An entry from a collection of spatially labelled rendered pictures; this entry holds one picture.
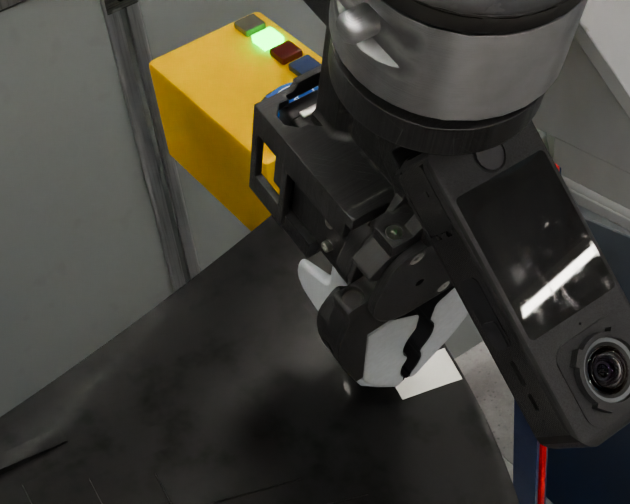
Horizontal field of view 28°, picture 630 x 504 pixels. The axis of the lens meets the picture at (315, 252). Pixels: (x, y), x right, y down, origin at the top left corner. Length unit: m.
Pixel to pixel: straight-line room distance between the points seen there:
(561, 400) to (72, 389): 0.24
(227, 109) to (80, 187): 0.55
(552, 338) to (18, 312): 1.09
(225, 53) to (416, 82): 0.57
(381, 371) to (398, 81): 0.19
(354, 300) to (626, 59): 0.39
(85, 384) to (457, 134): 0.25
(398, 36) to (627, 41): 0.47
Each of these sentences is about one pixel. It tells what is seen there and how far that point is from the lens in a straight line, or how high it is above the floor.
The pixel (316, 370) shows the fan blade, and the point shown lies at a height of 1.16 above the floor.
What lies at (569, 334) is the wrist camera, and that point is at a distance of 0.42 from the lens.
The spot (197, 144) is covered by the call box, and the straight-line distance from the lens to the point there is 0.92.
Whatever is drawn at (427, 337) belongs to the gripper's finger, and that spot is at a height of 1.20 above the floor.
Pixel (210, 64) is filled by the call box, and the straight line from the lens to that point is 0.92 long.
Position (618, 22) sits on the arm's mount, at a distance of 0.82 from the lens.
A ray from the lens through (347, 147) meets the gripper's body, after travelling 0.45.
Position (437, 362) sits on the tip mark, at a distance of 0.58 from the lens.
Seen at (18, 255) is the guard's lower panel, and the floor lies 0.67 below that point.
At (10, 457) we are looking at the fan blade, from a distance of 0.55.
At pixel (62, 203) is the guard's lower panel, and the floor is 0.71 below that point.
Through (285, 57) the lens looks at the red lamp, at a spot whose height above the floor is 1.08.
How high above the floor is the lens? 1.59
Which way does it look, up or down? 44 degrees down
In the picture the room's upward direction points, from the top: 8 degrees counter-clockwise
